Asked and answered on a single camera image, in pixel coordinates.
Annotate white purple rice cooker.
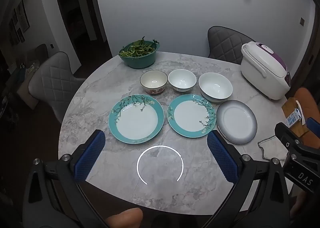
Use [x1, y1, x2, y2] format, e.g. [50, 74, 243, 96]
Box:
[240, 41, 291, 101]

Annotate cream bowl red flowers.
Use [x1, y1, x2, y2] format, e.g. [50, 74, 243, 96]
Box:
[140, 70, 168, 95]

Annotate wall picture frames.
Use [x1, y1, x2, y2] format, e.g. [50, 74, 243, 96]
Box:
[8, 0, 30, 46]

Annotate person's left hand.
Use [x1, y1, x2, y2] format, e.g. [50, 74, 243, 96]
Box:
[105, 207, 143, 228]

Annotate green leafy vegetables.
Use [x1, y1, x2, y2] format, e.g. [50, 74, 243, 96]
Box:
[118, 37, 159, 58]

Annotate white dish cloth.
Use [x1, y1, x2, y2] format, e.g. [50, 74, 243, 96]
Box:
[258, 136, 288, 161]

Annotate small white bowl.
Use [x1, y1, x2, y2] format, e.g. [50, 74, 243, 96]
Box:
[168, 69, 197, 92]

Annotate orange chair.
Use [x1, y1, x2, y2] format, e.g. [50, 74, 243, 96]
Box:
[294, 88, 320, 149]

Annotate wooden board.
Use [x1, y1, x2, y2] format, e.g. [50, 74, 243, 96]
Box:
[282, 98, 311, 137]

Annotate wall switch plate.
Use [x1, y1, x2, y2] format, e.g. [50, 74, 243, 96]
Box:
[299, 17, 305, 26]

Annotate large white bowl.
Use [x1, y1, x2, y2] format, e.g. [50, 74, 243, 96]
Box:
[198, 72, 233, 103]

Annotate blue white small carton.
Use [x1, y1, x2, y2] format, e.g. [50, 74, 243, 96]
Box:
[285, 109, 302, 128]

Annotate light grey quilted chair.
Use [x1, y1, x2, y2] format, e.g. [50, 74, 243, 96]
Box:
[28, 52, 85, 123]

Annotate teal basin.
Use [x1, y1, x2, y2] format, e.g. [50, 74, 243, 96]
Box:
[120, 47, 159, 69]

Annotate grey rimmed white plate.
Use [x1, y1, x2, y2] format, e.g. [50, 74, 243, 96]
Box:
[216, 100, 258, 145]

